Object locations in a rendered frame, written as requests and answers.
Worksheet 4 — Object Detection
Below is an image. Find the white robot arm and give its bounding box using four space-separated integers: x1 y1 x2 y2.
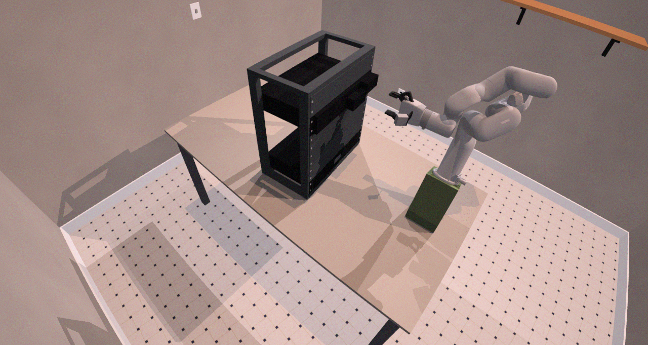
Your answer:
420 66 557 185

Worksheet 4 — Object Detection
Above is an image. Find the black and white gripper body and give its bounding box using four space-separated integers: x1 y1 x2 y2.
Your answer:
398 97 427 126

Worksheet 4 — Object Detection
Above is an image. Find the black metal rack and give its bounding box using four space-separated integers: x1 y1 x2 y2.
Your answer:
247 30 379 200

